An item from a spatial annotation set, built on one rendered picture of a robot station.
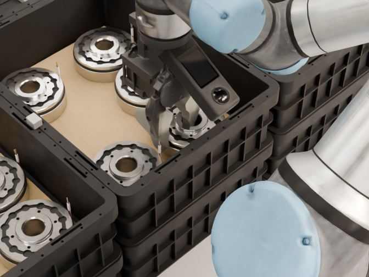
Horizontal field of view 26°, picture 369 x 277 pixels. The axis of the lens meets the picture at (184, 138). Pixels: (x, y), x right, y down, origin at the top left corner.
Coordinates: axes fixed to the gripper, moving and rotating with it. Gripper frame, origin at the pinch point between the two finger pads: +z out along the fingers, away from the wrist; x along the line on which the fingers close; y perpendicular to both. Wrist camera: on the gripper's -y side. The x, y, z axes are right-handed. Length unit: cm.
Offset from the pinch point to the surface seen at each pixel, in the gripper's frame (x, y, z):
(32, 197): 20.9, 7.3, 2.0
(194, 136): -1.5, -2.0, -1.2
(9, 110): 18.0, 14.2, -8.0
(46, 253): 28.7, -8.3, -8.0
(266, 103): -9.0, -8.7, -7.4
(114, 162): 10.5, 1.6, -1.7
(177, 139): 0.6, -0.7, -0.9
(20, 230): 26.8, 1.1, -1.7
